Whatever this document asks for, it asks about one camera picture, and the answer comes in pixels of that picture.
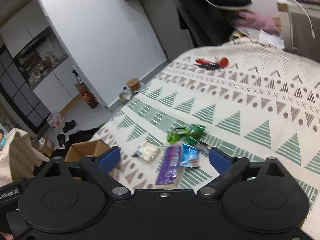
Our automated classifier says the grey door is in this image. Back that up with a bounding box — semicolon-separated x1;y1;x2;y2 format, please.
139;0;194;62

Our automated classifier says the brown lidded jar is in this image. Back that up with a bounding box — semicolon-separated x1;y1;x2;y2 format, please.
126;77;140;92

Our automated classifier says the dotted beige table cloth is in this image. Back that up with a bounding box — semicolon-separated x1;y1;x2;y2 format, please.
0;128;49;186

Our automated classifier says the purple cake packet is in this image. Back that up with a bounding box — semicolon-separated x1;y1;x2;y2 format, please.
155;145;182;188

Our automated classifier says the blue snack packet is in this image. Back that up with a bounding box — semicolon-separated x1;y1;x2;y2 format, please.
180;144;200;168

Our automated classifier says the small cardboard box on floor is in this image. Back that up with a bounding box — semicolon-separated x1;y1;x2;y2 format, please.
37;137;55;157

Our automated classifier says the black framed glass door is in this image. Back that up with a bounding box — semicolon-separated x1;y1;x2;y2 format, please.
0;45;50;133

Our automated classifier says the dark soy sauce bottle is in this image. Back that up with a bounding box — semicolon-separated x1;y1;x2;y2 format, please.
77;76;98;109

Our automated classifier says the pack of water bottles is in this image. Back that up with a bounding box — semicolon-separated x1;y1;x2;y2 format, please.
47;112;63;129

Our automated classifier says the black jacket on chair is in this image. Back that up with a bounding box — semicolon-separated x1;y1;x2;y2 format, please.
176;0;252;47

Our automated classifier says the cartoon boy figurine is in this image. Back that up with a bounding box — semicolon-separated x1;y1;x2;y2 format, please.
0;129;6;150

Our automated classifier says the patterned white bed cover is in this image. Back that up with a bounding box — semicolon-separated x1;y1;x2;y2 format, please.
93;38;319;205

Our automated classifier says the white kitchen cabinet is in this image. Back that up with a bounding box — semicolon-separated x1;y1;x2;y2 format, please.
1;0;79;112

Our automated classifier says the white rice cake packet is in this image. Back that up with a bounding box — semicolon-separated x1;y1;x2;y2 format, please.
131;140;160;163

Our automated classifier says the pink cloth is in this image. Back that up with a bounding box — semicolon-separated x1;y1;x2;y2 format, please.
231;10;280;35

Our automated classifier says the red candy bar wrapper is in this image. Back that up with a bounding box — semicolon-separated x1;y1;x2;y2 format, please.
195;141;211;156

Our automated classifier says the white side cabinet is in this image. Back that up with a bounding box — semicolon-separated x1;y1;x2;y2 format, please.
277;0;319;62

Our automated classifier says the black shoe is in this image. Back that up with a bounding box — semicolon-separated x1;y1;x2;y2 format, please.
57;133;66;147
62;120;76;133

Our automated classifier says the silver foil bag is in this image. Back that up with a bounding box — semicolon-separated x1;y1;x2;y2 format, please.
119;87;133;105

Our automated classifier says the person's left hand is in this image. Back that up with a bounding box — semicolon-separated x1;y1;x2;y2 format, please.
0;232;14;240

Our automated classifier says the green candy wrapper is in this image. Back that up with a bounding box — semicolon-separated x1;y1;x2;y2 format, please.
167;127;188;143
185;124;206;144

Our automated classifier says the black clothes pile on floor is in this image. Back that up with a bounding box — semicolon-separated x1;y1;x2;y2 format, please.
51;127;99;158

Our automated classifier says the brown cardboard box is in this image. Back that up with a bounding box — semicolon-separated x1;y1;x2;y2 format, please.
65;140;118;178

